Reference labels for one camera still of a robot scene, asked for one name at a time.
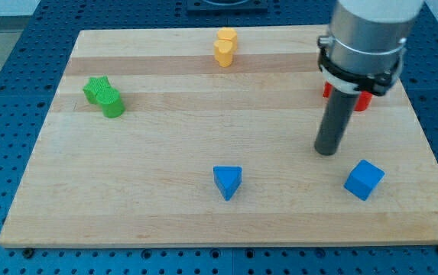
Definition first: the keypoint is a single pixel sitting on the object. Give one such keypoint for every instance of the blue cube block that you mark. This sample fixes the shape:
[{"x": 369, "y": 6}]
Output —
[{"x": 363, "y": 179}]

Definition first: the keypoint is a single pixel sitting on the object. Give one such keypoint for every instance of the yellow heart block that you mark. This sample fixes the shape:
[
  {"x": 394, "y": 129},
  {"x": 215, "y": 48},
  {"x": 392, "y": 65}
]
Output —
[{"x": 223, "y": 52}]

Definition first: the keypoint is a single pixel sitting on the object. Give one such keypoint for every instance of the green star block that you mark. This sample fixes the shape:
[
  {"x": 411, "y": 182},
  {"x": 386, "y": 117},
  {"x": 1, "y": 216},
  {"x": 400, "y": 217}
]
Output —
[{"x": 94, "y": 86}]

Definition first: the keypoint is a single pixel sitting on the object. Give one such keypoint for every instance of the red cylinder block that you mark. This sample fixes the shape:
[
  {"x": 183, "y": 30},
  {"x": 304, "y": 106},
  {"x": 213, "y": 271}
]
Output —
[{"x": 363, "y": 101}]

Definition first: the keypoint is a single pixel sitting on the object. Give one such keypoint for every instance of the wooden board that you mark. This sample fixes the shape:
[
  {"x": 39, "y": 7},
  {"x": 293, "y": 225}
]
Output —
[{"x": 145, "y": 179}]

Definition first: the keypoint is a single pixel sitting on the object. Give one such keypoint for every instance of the green cylinder block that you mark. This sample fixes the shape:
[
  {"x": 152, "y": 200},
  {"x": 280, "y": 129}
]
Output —
[{"x": 110, "y": 102}]

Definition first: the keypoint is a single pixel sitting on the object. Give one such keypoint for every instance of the blue triangular prism block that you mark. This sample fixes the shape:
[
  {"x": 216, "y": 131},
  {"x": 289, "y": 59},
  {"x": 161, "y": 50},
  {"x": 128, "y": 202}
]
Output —
[{"x": 227, "y": 180}]

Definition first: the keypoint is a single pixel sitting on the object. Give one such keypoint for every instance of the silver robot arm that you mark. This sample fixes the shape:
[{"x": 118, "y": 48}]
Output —
[{"x": 367, "y": 36}]

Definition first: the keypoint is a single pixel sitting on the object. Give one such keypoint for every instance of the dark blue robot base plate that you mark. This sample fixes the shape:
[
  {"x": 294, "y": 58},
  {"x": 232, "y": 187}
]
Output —
[{"x": 204, "y": 6}]

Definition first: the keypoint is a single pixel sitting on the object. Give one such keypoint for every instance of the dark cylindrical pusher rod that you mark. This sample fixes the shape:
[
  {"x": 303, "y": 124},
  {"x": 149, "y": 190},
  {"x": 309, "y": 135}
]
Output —
[{"x": 338, "y": 111}]

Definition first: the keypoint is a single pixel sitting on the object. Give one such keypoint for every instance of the yellow hexagon block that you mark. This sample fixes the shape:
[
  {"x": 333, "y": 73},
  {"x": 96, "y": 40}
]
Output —
[{"x": 229, "y": 34}]

